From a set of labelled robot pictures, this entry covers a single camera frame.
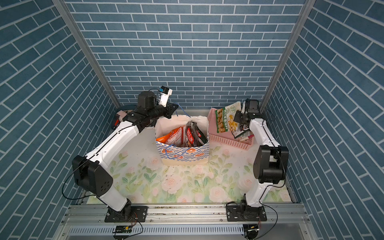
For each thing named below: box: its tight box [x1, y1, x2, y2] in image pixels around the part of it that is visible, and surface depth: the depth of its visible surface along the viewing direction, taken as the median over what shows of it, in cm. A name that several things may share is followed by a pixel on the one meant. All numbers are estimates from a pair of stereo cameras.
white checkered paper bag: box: [155, 115, 210, 166], surface depth 81 cm
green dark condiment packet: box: [215, 101, 242, 133], surface depth 103 cm
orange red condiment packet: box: [156, 126, 184, 146], surface depth 82 cm
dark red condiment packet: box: [185, 120, 209, 147], surface depth 80 cm
